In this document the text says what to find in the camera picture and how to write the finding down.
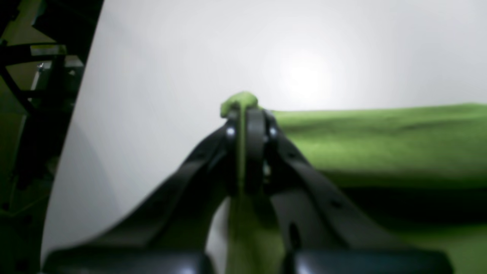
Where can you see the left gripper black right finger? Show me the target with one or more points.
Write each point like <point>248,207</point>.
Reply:
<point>322,230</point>

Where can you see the green T-shirt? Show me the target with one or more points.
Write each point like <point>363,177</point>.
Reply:
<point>419,173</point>

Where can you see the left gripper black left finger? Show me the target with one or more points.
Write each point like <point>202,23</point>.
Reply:
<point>167,232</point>

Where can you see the black frame beside table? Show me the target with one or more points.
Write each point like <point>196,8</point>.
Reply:
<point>44,50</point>

